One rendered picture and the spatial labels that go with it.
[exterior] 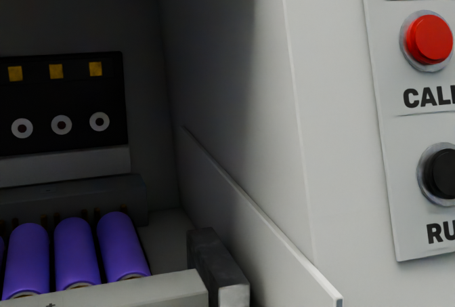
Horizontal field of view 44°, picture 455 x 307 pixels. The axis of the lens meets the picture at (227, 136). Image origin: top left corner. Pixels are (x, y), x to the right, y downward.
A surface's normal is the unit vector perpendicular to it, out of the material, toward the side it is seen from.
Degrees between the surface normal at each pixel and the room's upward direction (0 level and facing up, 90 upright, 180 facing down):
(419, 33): 90
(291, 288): 90
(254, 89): 90
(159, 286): 20
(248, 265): 90
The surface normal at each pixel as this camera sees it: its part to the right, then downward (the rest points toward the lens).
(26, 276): 0.09, -0.97
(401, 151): 0.28, -0.07
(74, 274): -0.12, -0.94
